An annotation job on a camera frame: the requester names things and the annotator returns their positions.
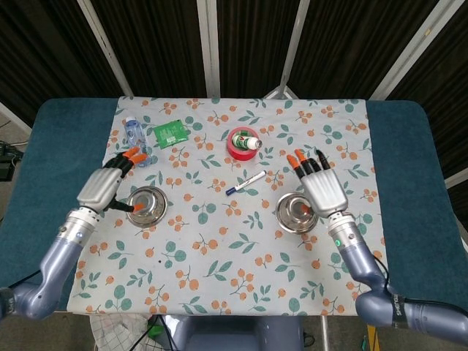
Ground floral tablecloth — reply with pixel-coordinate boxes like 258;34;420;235
67;95;395;317

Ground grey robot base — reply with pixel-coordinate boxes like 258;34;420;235
160;314;306;351

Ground white glue bottle green label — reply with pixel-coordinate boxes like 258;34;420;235
233;134;263;151

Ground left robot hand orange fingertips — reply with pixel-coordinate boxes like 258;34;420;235
75;146;149;215

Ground green foil packet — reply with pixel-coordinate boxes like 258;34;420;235
151;119;190;149

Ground white floor frame bar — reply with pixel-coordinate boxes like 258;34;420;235
444;170;468;189
0;102;32;133

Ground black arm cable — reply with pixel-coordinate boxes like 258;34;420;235
7;268;43;290
371;250;468;307

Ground white checkered cloth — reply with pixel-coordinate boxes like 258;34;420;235
89;312;154;351

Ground clear plastic water bottle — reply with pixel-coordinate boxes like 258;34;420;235
123;116;154;168

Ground black floor power strip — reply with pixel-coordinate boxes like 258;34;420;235
0;142;23;182

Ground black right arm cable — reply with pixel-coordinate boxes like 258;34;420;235
371;250;468;307

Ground red tape roll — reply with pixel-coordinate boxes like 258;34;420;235
225;127;261;162

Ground white marker blue cap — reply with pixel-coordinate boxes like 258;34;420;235
224;170;267;197

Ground black printed arm strap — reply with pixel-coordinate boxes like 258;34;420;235
0;287;18;319
388;290;406;329

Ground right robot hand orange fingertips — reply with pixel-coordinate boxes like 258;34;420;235
286;148;349;217

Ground white table leg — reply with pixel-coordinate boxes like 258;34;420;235
320;314;329;351

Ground black printed right arm strap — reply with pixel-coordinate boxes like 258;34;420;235
388;290;406;329

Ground black printed left arm strap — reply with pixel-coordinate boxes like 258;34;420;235
0;287;18;319

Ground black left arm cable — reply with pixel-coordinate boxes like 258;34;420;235
7;268;43;290

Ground white screen frame post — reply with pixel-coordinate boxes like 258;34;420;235
76;0;135;98
196;0;221;99
367;0;453;100
263;0;312;100

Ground teal table cover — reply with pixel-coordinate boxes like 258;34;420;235
0;97;468;315

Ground steel bowl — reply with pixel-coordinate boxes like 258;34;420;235
126;185;169;227
274;192;320;233

